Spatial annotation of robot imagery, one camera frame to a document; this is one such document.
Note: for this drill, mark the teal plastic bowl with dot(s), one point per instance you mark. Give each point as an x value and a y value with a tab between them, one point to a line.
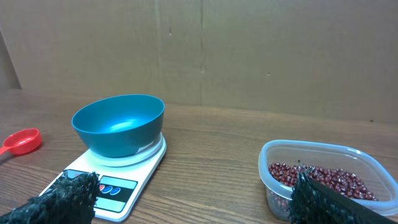
119	126

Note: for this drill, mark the clear plastic food container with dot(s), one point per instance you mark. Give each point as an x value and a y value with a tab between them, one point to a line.
290	152

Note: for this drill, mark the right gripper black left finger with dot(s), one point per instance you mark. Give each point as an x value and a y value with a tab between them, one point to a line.
72	201

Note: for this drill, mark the white digital kitchen scale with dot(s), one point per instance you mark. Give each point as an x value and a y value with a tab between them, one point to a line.
122	179

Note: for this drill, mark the red adzuki beans in container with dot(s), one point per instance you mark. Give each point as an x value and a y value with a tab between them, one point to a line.
342	181

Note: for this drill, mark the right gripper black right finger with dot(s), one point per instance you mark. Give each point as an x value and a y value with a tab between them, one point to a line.
313	202

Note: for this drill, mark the red measuring scoop blue handle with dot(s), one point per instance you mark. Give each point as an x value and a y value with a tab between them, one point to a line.
22	142

